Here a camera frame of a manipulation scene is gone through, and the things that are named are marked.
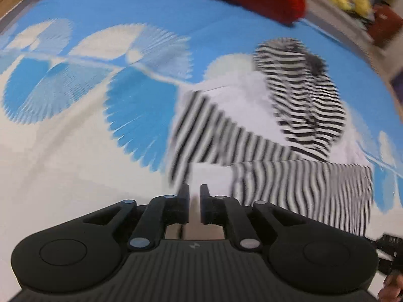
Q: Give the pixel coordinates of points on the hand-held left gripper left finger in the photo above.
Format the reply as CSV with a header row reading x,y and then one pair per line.
x,y
183,206

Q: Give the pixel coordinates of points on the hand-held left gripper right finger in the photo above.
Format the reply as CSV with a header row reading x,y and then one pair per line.
x,y
205,206

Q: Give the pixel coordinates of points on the black white striped shirt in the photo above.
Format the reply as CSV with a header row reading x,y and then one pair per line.
x,y
252,151

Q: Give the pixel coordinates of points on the person's right hand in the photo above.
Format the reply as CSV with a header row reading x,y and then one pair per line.
x,y
392,289

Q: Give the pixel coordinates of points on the blue white printed blanket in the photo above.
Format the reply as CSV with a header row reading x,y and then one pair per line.
x,y
94,163

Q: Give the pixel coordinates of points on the brown bag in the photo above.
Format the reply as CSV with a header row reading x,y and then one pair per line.
x,y
385,25

